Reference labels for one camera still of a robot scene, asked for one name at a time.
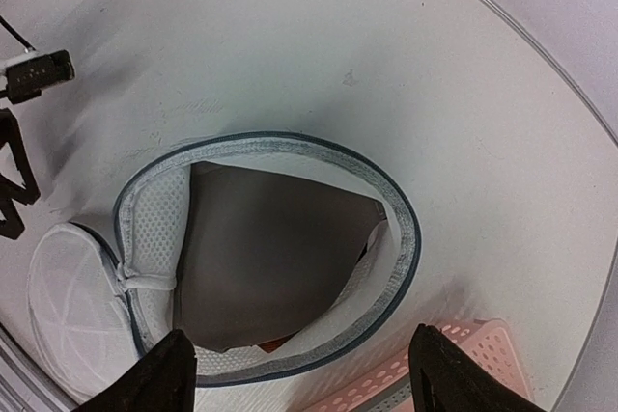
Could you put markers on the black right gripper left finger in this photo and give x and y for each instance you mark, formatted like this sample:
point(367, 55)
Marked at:
point(163, 380)

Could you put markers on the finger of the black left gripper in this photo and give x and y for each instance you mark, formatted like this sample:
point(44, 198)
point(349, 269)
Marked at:
point(12, 226)
point(28, 191)

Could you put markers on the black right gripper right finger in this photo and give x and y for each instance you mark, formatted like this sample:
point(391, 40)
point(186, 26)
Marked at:
point(443, 378)

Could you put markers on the dark grey bra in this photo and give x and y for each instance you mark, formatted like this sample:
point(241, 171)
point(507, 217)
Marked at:
point(265, 255)

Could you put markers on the pink perforated plastic basket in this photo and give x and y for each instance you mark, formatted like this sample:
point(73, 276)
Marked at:
point(387, 387)

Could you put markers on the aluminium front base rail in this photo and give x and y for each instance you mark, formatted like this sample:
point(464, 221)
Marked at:
point(24, 385)

